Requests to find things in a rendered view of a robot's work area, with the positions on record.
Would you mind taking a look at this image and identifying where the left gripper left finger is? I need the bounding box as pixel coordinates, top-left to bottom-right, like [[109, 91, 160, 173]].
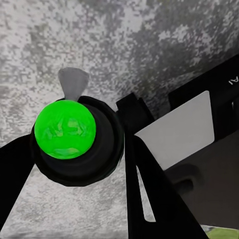
[[0, 134, 35, 232]]

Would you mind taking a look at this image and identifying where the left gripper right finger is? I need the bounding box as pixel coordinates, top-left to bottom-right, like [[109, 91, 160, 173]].
[[124, 133, 209, 239]]

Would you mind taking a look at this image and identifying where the insectifuge atomizer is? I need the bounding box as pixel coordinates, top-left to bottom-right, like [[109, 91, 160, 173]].
[[29, 67, 124, 187]]

